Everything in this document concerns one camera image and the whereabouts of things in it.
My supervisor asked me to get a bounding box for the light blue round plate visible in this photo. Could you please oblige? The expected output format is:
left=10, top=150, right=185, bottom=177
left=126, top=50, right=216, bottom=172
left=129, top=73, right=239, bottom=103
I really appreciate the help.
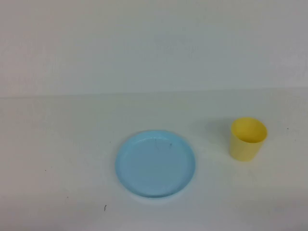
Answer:
left=115, top=129, right=196, bottom=199

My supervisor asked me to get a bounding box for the yellow plastic cup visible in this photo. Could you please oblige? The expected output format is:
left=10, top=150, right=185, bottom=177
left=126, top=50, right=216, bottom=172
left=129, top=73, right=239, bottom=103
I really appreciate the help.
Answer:
left=228, top=117, right=268, bottom=162

